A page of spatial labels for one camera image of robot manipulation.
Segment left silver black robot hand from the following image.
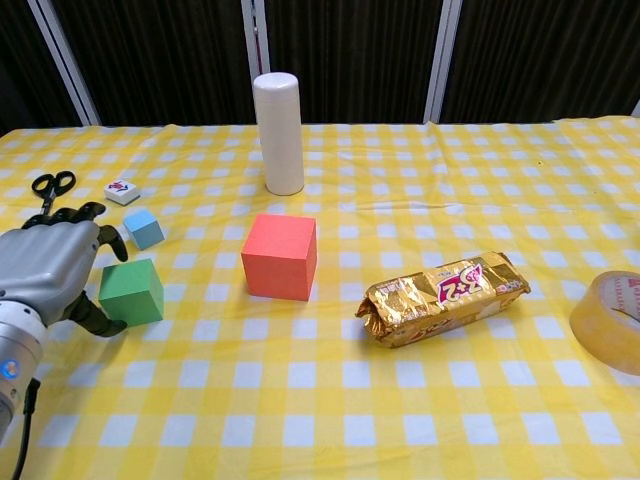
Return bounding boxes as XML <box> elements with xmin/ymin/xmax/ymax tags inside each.
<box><xmin>0</xmin><ymin>201</ymin><xmax>129</xmax><ymax>339</ymax></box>

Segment green cube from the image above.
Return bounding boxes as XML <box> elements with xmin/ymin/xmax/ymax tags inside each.
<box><xmin>98</xmin><ymin>258</ymin><xmax>165</xmax><ymax>329</ymax></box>

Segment small blue cube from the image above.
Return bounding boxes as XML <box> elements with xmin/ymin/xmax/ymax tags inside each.
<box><xmin>122</xmin><ymin>209</ymin><xmax>166</xmax><ymax>251</ymax></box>

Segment red-orange block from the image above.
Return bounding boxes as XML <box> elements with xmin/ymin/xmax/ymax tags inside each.
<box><xmin>240</xmin><ymin>213</ymin><xmax>318</xmax><ymax>303</ymax></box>

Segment white mahjong tile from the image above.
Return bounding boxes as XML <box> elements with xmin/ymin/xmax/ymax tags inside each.
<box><xmin>103</xmin><ymin>178</ymin><xmax>142</xmax><ymax>206</ymax></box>

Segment white cylinder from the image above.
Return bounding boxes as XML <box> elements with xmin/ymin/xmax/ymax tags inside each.
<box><xmin>251</xmin><ymin>72</ymin><xmax>306</xmax><ymax>197</ymax></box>

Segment yellow white checked tablecloth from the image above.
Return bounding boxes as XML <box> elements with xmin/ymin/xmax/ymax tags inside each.
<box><xmin>0</xmin><ymin>115</ymin><xmax>640</xmax><ymax>480</ymax></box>

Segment gold biscuit packet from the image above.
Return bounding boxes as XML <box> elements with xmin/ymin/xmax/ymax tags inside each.
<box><xmin>355</xmin><ymin>250</ymin><xmax>531</xmax><ymax>350</ymax></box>

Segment clear tape roll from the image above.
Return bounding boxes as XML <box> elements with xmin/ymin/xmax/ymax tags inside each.
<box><xmin>569</xmin><ymin>270</ymin><xmax>640</xmax><ymax>376</ymax></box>

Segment black handled scissors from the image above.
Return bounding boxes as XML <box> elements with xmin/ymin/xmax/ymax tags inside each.
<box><xmin>30</xmin><ymin>170</ymin><xmax>77</xmax><ymax>217</ymax></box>

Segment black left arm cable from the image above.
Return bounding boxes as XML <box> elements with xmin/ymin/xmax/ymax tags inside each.
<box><xmin>9</xmin><ymin>377</ymin><xmax>41</xmax><ymax>480</ymax></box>

